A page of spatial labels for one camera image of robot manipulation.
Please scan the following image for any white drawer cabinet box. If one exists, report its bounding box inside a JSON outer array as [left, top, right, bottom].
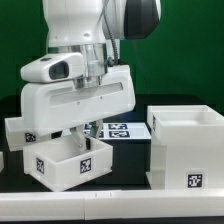
[[147, 105, 224, 190]]

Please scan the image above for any white front border rail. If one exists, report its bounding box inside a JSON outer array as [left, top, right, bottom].
[[0, 189, 224, 222]]

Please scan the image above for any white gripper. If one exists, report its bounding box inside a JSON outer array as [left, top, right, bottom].
[[21, 65, 135, 150]]

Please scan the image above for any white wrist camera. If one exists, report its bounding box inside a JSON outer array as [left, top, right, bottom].
[[20, 53, 85, 83]]

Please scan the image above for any white sheet with markers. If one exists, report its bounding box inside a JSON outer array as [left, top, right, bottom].
[[61, 122, 153, 141]]

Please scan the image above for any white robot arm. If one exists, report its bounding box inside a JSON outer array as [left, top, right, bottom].
[[21, 0, 161, 145]]

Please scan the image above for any small white drawer with knob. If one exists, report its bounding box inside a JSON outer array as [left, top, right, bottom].
[[5, 117, 51, 152]]

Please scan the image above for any large white drawer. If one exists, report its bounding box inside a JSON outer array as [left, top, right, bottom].
[[23, 135, 113, 192]]

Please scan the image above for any white block at left edge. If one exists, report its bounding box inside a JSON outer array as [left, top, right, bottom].
[[0, 152, 4, 173]]

